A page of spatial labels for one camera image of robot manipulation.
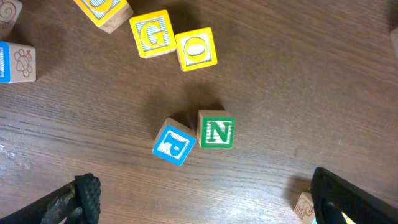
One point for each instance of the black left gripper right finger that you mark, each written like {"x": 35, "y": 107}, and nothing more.
{"x": 334, "y": 197}

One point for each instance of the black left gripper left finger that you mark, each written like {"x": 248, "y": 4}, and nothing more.
{"x": 75, "y": 202}

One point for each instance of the green R wooden block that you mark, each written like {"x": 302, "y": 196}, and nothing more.
{"x": 304, "y": 208}

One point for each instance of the yellow S wooden block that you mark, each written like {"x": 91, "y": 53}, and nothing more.
{"x": 347, "y": 219}

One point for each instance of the blue P wooden block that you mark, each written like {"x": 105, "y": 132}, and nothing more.
{"x": 174, "y": 142}

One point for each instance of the green N wooden block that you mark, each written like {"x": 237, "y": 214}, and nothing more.
{"x": 215, "y": 129}

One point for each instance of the blue H block front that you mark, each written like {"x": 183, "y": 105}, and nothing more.
{"x": 18, "y": 63}

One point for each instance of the blue h block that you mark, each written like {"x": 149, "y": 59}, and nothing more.
{"x": 18, "y": 63}
{"x": 10, "y": 10}

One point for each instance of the green Z wooden block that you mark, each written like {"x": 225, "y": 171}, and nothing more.
{"x": 394, "y": 40}

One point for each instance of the yellow G wooden block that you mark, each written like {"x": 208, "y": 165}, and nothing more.
{"x": 153, "y": 34}

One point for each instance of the yellow block left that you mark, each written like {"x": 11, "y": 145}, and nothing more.
{"x": 107, "y": 15}

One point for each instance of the yellow block right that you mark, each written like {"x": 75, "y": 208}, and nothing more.
{"x": 196, "y": 49}

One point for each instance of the blue H block rear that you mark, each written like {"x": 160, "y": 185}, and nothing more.
{"x": 10, "y": 10}

